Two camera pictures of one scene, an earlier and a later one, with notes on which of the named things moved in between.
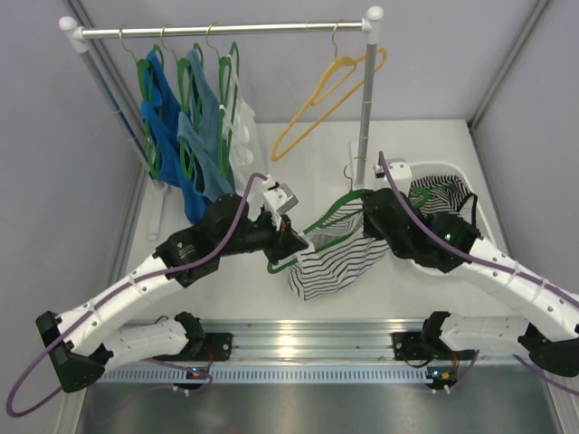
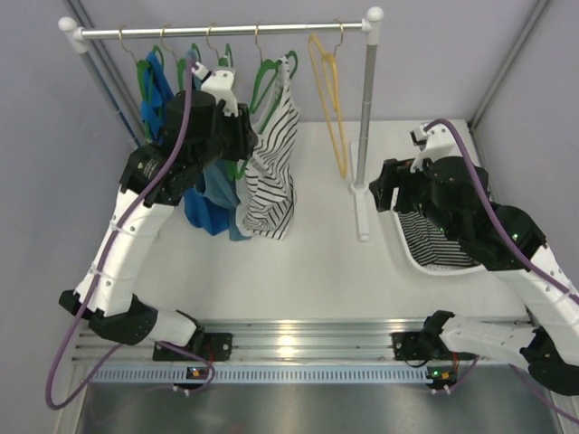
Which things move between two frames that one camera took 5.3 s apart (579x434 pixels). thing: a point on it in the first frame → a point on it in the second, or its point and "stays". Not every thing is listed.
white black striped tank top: [335, 252] → [270, 184]
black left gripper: [280, 244] → [247, 134]
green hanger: [288, 263] → [268, 70]
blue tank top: [169, 163] stays
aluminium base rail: [306, 342] stays
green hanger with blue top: [158, 113] stays
